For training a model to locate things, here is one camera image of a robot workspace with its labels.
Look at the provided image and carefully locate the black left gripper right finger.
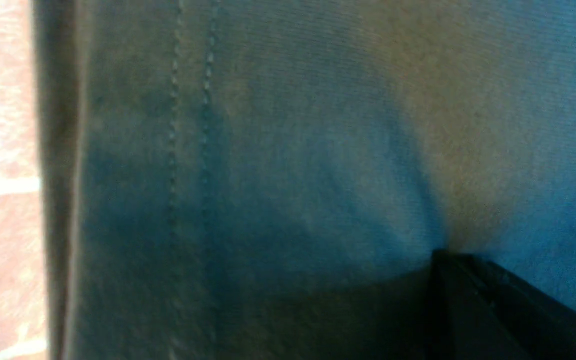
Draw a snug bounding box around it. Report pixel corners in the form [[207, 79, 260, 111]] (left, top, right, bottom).
[[461, 255, 576, 360]]

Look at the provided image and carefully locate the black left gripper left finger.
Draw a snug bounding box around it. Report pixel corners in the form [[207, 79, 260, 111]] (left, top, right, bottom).
[[425, 250, 531, 360]]

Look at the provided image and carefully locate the dark gray long-sleeve top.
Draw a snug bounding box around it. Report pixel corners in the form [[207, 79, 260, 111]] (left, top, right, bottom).
[[31, 0, 576, 360]]

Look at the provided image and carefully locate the pink checkered tablecloth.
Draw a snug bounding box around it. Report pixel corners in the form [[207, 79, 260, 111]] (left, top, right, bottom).
[[0, 0, 47, 360]]

